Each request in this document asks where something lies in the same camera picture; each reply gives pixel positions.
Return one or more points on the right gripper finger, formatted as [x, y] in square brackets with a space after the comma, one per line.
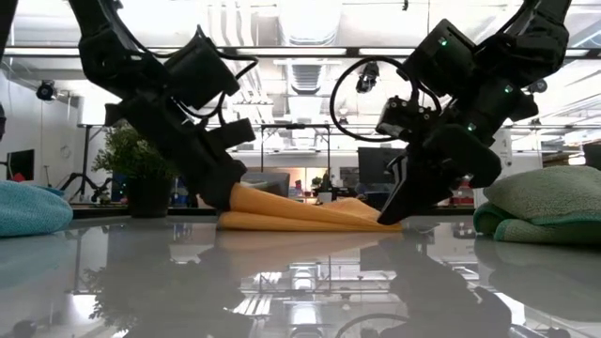
[413, 188]
[469, 155]

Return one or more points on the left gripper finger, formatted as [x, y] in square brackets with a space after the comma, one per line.
[220, 188]

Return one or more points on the orange microfiber towel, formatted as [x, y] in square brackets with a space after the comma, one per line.
[282, 211]

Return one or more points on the green microfiber towel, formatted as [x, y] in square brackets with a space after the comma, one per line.
[544, 197]

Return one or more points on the blue microfiber towel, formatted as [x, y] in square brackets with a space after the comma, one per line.
[28, 209]

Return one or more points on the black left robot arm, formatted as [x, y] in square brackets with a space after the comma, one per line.
[108, 51]

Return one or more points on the white pillar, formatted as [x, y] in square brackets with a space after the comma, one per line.
[506, 150]

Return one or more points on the red shelf unit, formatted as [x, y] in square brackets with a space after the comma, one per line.
[464, 198]

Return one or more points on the small green potted plant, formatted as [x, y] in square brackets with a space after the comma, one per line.
[141, 159]

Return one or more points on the large black monitor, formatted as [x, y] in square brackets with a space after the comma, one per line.
[371, 164]

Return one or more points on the black ceiling spotlight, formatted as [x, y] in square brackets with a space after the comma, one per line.
[537, 86]
[367, 77]
[46, 90]

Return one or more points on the white box lamp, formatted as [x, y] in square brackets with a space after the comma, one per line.
[91, 115]

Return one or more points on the black tripod stand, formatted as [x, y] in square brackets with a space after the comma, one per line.
[86, 150]

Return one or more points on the dark framed screen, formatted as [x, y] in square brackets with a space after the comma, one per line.
[592, 157]

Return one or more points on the black bar with light strips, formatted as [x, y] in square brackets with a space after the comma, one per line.
[305, 52]

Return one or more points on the small black monitor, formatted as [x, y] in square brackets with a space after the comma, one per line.
[21, 164]

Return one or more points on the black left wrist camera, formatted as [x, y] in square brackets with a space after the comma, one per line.
[199, 72]

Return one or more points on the silver ventilation duct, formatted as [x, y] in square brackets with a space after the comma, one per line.
[307, 77]

